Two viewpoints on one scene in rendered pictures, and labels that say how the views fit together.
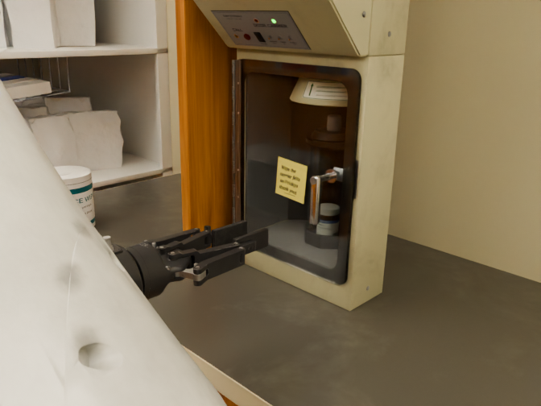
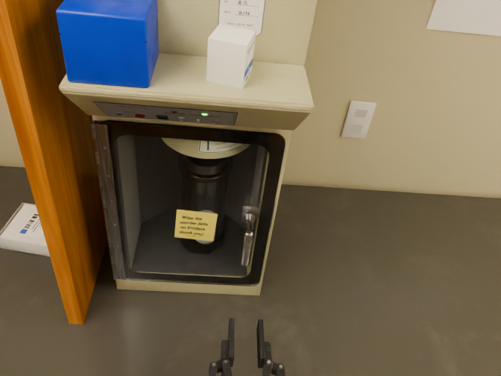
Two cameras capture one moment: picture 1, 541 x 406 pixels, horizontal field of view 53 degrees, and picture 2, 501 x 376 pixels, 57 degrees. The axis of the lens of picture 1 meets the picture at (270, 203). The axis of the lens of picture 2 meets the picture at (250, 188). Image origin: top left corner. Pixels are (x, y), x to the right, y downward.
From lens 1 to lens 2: 0.75 m
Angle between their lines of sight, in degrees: 48
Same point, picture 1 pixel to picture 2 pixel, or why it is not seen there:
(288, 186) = (192, 230)
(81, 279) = not seen: outside the picture
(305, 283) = (210, 289)
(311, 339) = not seen: hidden behind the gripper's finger
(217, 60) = (58, 121)
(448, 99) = not seen: hidden behind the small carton
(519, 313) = (341, 228)
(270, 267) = (165, 286)
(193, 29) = (38, 109)
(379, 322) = (285, 294)
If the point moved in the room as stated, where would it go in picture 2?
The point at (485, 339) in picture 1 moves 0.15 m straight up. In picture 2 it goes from (347, 268) to (363, 225)
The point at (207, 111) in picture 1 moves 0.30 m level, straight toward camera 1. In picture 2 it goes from (63, 184) to (196, 283)
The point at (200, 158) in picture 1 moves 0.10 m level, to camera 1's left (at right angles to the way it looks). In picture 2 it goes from (69, 233) to (13, 262)
